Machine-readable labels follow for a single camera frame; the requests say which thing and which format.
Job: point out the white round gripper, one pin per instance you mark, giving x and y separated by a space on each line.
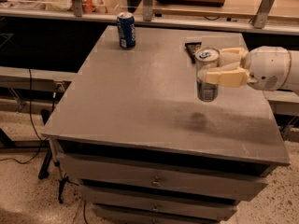
267 66

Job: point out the silver redbull can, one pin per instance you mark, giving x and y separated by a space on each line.
206 58

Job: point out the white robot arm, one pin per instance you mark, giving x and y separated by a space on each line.
292 81

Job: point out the blue pepsi can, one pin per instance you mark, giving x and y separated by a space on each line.
126 30

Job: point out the black snack bar wrapper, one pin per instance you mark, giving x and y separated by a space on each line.
191 48

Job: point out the grey drawer cabinet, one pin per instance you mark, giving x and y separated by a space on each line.
131 115

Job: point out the brass top drawer knob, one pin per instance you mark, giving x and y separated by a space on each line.
156 182

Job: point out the brass drawer knob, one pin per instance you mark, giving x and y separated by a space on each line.
156 182
155 208

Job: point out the brass middle drawer knob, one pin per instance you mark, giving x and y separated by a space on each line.
155 208

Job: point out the black tripod stand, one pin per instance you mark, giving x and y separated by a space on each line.
51 155

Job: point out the grey metal rail frame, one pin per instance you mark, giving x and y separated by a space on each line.
257 16

